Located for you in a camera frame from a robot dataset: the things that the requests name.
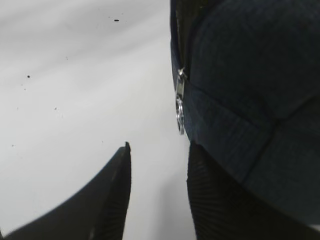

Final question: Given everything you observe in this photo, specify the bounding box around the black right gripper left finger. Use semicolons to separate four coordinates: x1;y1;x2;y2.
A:
0;143;132;240

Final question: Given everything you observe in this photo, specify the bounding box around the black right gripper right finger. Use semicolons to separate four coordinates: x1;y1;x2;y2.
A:
187;143;320;240

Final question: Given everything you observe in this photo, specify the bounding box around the navy insulated lunch bag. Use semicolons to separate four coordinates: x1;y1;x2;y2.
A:
170;0;320;226

